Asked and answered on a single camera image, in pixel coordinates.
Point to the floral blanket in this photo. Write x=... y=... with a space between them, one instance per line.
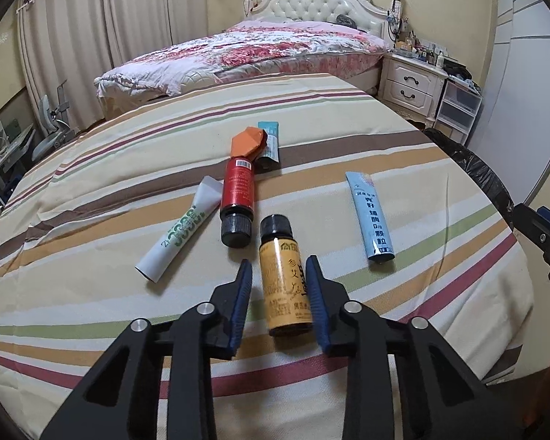
x=256 y=50

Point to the cluster of toiletries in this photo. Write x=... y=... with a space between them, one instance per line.
x=415 y=46

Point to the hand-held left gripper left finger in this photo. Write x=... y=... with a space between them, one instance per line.
x=240 y=302

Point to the red bottle with black cap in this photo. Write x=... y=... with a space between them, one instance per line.
x=238 y=188

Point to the white paper tube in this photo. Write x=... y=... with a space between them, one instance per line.
x=178 y=233

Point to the black trash bin bag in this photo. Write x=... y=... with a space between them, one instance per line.
x=481 y=169

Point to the white bed with tufted headboard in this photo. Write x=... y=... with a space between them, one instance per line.
x=311 y=4

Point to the teal sachet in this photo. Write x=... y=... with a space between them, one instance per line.
x=271 y=146

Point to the white nightstand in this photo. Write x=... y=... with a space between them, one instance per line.
x=410 y=85

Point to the brown bottle with yellow label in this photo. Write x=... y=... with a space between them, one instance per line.
x=284 y=284

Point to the dark clutter pile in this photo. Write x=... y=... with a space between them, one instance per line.
x=458 y=71

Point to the white and grey wardrobe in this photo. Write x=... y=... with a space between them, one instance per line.
x=522 y=78

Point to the dark bag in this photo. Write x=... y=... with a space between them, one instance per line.
x=346 y=20

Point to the clear plastic drawer unit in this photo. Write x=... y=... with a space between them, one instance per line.
x=458 y=110

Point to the orange paper piece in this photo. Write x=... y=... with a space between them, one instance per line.
x=247 y=143

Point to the cluttered desk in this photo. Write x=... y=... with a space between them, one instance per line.
x=4 y=151

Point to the beige curtain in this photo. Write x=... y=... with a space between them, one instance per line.
x=64 y=46
x=156 y=9

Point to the blue and white sachet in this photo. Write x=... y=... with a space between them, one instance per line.
x=371 y=215

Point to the grey desk chair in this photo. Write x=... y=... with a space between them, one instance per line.
x=52 y=128

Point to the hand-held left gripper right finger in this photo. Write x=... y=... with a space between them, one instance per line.
x=316 y=305

